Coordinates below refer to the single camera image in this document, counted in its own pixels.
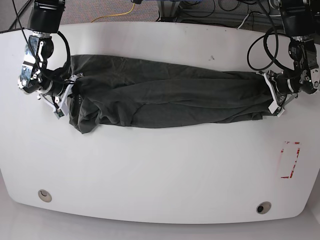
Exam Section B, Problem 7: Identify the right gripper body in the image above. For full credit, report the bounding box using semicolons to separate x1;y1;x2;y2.
37;83;73;112

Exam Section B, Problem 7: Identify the white cable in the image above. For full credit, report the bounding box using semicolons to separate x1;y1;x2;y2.
236;10;256;30

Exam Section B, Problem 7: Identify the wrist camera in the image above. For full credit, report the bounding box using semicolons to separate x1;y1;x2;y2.
268;101;285;117
53;105;69;120

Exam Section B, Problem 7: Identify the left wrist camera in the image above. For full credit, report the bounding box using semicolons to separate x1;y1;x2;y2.
268;101;285;117

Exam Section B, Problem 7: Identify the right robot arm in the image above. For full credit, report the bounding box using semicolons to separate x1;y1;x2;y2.
17;0;83;118

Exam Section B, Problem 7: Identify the red tape rectangle marking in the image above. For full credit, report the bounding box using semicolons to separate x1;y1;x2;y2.
277;141;301;179

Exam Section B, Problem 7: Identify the right table cable grommet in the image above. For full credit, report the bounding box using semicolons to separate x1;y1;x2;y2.
256;201;272;215

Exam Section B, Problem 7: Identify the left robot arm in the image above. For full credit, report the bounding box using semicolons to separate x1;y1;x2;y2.
256;0;320;115

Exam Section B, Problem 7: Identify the yellow cable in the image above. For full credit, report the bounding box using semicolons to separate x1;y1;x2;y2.
90;0;137;23

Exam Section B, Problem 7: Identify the table cable grommet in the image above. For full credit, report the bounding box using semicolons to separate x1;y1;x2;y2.
256;201;272;215
38;189;52;203

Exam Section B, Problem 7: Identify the left table cable grommet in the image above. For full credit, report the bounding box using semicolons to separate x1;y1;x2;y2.
38;189;52;203

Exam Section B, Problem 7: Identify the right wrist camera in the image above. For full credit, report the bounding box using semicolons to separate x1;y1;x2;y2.
53;105;69;120

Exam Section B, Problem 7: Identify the dark grey t-shirt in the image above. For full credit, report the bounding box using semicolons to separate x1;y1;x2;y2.
68;55;273;134

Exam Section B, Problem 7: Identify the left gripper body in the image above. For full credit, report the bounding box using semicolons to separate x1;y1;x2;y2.
258;70;298;110

